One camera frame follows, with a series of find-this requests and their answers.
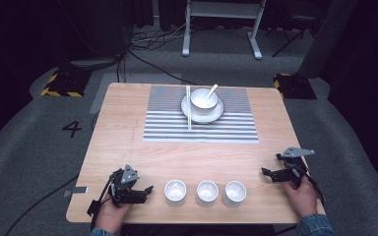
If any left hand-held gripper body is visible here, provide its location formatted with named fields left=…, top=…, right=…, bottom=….
left=108, top=163, right=146, bottom=208

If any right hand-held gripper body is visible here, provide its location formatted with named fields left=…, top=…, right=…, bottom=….
left=275, top=147, right=316, bottom=190

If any person's right hand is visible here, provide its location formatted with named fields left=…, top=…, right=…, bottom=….
left=282, top=176, right=319, bottom=219

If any person's left hand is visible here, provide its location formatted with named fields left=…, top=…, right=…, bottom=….
left=94, top=193, right=134, bottom=235

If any white cup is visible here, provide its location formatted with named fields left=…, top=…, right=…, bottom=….
left=221, top=180, right=248, bottom=209
left=163, top=179, right=188, bottom=208
left=195, top=179, right=221, bottom=208

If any grey tape strip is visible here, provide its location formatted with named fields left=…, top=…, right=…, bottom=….
left=62, top=186, right=90, bottom=199

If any grey striped placemat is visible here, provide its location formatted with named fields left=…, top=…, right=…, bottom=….
left=142, top=85, right=261, bottom=145

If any black yellow striped base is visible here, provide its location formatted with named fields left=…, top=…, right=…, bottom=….
left=273, top=72, right=318, bottom=100
left=40, top=68, right=93, bottom=98

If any white plate with dark rim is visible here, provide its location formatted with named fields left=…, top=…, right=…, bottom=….
left=180, top=94, right=225, bottom=125

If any white chopstick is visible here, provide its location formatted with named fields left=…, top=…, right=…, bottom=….
left=187, top=85, right=193, bottom=132
left=185, top=85, right=191, bottom=132

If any white bowl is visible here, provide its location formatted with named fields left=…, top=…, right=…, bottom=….
left=189, top=88, right=220, bottom=117

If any white ceramic spoon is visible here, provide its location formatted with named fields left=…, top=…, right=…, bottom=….
left=202, top=84, right=220, bottom=101

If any black tripod stand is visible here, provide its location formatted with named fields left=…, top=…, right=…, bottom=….
left=265, top=13, right=321, bottom=59

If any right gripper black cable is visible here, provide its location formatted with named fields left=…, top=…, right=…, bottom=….
left=303, top=165, right=327, bottom=207

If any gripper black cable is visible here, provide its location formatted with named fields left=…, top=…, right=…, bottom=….
left=86, top=169, right=118, bottom=231
left=303, top=165, right=327, bottom=207

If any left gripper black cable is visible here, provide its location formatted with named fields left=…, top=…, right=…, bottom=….
left=86, top=169, right=118, bottom=231

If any thick black floor cable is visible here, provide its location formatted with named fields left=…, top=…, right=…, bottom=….
left=3, top=174, right=81, bottom=236

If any thin black floor cable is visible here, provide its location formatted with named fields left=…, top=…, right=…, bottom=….
left=127, top=48, right=199, bottom=87

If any bundle of floor cables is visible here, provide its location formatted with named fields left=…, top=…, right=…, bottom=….
left=129, top=22, right=193, bottom=52

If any white metal stand frame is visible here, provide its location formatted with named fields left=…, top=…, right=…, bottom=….
left=181, top=0, right=268, bottom=61

